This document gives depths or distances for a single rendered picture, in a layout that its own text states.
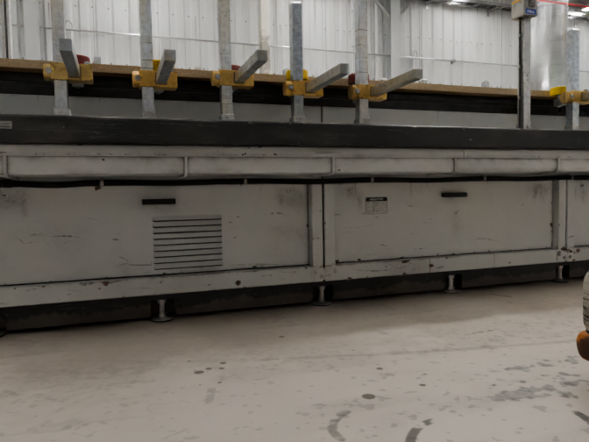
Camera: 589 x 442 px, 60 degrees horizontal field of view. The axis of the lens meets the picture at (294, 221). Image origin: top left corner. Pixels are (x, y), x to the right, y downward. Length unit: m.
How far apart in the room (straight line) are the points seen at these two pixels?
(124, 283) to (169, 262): 0.18
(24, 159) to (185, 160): 0.47
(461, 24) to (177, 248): 10.19
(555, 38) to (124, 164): 5.92
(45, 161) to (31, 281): 0.46
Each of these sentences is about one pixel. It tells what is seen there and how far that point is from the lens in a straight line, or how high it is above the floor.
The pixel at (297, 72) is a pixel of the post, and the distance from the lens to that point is 1.83.
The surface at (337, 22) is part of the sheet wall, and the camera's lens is 10.22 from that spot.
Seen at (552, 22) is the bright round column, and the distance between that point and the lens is 7.02.
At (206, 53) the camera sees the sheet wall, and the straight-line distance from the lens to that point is 9.31.
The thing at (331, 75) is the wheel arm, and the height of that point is 0.81.
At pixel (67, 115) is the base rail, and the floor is 0.70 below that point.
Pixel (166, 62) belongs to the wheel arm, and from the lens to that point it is 1.46.
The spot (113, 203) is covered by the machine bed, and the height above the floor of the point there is 0.44.
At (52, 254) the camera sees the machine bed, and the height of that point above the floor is 0.26.
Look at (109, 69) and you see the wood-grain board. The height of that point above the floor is 0.88.
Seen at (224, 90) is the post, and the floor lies 0.80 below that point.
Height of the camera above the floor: 0.46
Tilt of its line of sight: 3 degrees down
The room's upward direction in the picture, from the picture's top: 1 degrees counter-clockwise
